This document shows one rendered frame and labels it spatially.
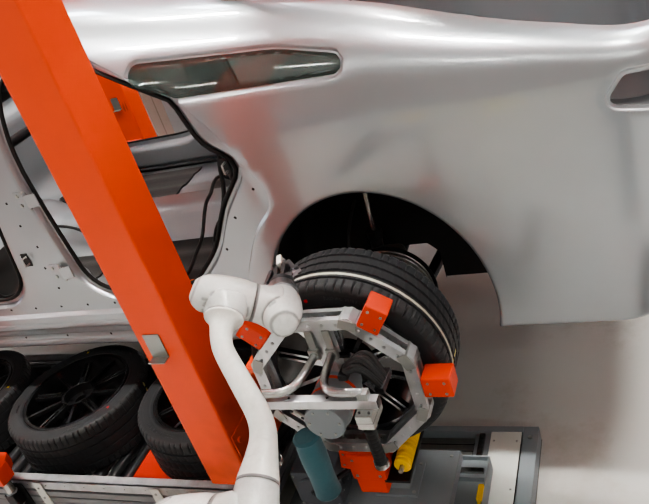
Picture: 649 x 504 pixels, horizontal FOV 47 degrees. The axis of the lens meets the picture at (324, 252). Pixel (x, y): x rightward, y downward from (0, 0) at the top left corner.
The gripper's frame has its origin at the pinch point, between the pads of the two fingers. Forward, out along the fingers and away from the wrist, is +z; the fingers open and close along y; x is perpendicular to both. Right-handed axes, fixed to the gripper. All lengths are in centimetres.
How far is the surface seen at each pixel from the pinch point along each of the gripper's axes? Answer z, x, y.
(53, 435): 64, -37, -136
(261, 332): -5.2, -14.3, -16.2
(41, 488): 53, -50, -149
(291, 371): 12.6, -39.9, -20.9
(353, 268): -0.3, -13.3, 17.7
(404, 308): -13.5, -27.0, 25.5
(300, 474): 12, -78, -41
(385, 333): -16.5, -29.5, 17.2
